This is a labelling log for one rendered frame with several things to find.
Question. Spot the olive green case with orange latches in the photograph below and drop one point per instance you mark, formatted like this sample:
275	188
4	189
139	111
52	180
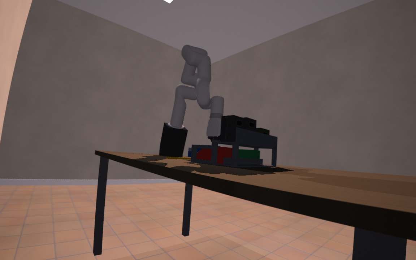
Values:
261	130

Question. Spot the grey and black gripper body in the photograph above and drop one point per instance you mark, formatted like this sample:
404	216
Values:
214	127

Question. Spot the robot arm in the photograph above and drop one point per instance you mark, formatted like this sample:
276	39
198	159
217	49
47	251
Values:
195	58

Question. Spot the dark grey metal shelf rack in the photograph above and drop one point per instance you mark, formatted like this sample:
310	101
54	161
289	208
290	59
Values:
243	137

